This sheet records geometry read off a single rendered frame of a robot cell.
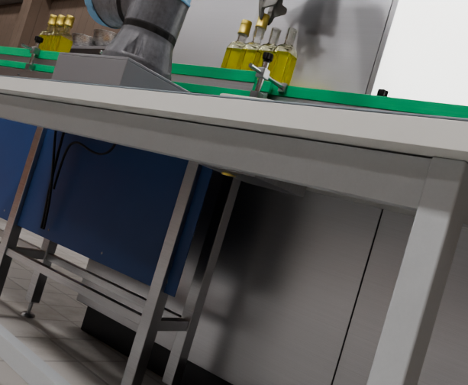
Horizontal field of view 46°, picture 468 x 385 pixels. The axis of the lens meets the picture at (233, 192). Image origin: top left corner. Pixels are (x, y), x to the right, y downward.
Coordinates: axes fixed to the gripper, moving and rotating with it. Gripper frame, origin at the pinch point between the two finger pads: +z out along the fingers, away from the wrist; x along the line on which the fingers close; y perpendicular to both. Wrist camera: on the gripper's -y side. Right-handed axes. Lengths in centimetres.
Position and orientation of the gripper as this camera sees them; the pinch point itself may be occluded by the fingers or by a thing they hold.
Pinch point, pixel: (263, 17)
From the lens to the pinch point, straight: 174.9
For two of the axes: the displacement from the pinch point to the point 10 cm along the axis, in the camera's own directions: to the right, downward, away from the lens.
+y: 7.8, 2.1, -5.9
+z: -2.9, 9.6, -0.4
